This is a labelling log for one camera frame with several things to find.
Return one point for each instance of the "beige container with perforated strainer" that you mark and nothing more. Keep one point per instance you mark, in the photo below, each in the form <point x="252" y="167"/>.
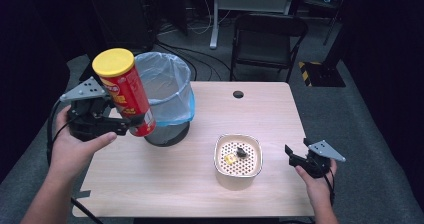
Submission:
<point x="238" y="169"/>

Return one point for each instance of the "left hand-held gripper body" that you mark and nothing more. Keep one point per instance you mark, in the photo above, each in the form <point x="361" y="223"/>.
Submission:
<point x="88" y="120"/>

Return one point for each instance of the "light blue plastic trash bag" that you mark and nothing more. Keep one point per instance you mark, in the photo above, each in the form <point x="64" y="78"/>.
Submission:
<point x="170" y="90"/>

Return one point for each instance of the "person's right hand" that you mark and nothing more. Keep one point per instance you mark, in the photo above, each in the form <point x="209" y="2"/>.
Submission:
<point x="320" y="189"/>

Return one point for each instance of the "black cabinet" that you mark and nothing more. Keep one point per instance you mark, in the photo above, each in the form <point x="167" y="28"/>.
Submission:
<point x="123" y="17"/>

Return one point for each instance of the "red chip can yellow lid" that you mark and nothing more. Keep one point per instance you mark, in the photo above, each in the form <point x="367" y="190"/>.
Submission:
<point x="128" y="90"/>

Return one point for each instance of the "black folding chair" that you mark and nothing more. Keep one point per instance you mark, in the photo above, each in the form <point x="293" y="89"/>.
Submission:
<point x="266" y="44"/>

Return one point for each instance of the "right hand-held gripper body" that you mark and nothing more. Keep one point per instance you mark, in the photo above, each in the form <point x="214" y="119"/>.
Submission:
<point x="318" y="164"/>

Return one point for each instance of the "grey tape strip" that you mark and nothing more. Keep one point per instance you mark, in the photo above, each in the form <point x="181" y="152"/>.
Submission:
<point x="82" y="194"/>

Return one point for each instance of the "person's left hand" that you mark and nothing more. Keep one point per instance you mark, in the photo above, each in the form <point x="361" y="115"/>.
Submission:
<point x="70" y="154"/>

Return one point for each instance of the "white metal desk frame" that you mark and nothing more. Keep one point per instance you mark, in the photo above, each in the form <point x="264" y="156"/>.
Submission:
<point x="248" y="3"/>

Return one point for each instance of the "dark grey trash bin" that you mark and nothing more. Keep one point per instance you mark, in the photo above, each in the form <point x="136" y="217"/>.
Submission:
<point x="168" y="135"/>

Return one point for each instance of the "tea bag with yellow tag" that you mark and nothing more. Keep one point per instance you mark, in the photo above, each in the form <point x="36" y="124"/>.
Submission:
<point x="230" y="159"/>

